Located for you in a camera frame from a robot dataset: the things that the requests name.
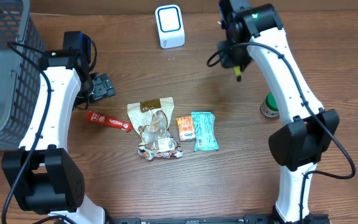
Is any yellow highlighter pen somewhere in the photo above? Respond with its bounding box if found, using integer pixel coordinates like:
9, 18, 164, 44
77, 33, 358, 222
233, 66, 242, 82

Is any red snack bar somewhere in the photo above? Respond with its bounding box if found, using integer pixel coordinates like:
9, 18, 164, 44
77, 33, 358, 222
86, 111, 133, 133

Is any clear brown snack bag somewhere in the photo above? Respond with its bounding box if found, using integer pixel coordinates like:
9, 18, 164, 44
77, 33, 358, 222
127, 97, 183, 161

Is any green lid Knorr jar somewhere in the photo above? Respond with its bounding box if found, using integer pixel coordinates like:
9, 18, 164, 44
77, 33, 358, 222
260, 92, 279, 118

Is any teal tissue packet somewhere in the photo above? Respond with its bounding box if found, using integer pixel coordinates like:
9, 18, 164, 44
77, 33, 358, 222
191, 111, 219, 151

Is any orange snack packet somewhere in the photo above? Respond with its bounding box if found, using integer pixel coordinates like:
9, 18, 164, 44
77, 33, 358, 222
177, 116, 196, 141

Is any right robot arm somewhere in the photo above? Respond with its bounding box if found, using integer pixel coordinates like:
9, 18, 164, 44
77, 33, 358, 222
218, 0, 339, 223

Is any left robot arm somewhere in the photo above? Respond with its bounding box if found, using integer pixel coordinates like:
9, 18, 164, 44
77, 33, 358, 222
1, 31, 116, 223

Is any white barcode scanner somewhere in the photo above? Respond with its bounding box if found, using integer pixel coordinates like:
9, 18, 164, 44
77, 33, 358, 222
155, 4, 185, 49

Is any grey plastic mesh basket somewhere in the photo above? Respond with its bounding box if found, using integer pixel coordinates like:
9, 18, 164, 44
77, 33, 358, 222
0, 0, 46, 150

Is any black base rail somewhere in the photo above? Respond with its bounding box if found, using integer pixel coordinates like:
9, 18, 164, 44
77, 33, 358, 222
104, 213, 331, 224

